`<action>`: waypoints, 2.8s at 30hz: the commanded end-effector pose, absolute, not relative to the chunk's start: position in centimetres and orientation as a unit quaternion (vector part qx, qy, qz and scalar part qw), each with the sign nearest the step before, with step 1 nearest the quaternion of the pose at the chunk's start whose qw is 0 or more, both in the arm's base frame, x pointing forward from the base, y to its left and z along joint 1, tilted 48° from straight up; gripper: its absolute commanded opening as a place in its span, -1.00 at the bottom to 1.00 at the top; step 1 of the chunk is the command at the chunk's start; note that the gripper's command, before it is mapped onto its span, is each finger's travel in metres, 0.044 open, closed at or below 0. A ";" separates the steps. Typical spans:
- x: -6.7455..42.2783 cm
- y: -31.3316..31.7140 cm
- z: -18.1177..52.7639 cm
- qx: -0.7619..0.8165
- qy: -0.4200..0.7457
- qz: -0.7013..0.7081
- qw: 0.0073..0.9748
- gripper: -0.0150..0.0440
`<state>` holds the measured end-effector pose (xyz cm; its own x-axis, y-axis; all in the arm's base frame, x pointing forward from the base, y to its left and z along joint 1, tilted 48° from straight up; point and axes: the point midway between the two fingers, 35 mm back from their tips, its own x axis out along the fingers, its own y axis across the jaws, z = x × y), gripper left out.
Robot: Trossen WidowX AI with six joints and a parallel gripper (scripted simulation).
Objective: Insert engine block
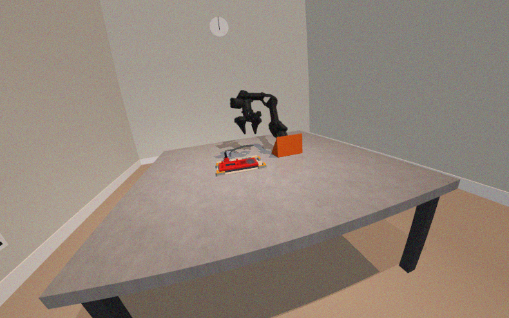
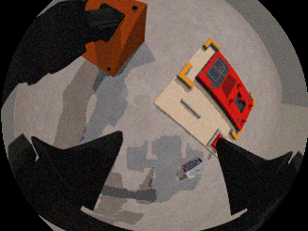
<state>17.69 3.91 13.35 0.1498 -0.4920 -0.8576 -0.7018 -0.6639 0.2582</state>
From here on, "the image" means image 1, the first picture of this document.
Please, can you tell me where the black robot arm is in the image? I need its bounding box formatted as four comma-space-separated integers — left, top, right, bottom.
230, 90, 288, 138

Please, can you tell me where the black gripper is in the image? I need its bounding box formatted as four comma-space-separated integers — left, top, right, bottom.
234, 108, 262, 134

